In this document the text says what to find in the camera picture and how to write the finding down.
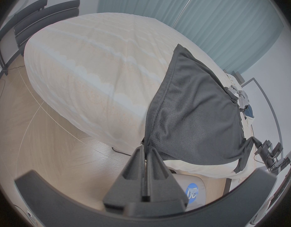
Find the bed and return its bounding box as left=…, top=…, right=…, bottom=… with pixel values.
left=23, top=12, right=283, bottom=194

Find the black T-shirt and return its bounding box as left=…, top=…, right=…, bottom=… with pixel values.
left=143, top=44, right=257, bottom=174

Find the white printed pillow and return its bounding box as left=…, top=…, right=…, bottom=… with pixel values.
left=224, top=73, right=241, bottom=89

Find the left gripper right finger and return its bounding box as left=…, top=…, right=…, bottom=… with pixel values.
left=146, top=148, right=189, bottom=206

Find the dark grey dressing table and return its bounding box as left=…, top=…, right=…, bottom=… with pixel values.
left=0, top=0, right=48, bottom=76

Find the white knitted sweater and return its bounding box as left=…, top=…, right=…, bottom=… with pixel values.
left=240, top=114, right=255, bottom=127

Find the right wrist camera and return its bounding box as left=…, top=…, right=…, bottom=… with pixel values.
left=272, top=142, right=284, bottom=156

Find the thin black cable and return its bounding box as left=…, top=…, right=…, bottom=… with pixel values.
left=0, top=65, right=26, bottom=104

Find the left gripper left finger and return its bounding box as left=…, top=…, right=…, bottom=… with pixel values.
left=102, top=146, right=146, bottom=209

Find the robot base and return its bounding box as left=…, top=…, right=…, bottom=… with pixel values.
left=169, top=170, right=206, bottom=213

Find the grey bedside table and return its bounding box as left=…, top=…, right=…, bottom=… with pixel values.
left=232, top=71, right=245, bottom=83

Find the light grey garment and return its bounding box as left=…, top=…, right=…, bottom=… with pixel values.
left=224, top=85, right=251, bottom=109

